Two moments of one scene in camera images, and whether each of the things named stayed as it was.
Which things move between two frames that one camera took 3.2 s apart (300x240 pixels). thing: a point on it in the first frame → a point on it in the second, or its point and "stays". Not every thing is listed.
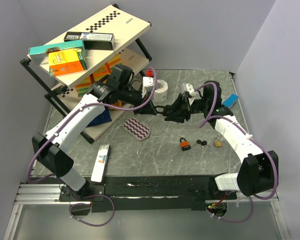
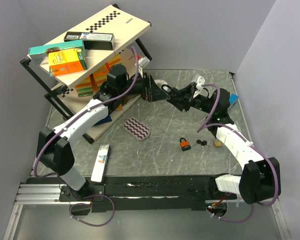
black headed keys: x=203 y=143 stays
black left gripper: x=147 y=109 → x=155 y=93
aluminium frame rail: x=40 y=194 stays
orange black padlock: x=185 y=145 stays
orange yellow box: x=67 y=61 stays
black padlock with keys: x=168 y=110 → x=174 y=92
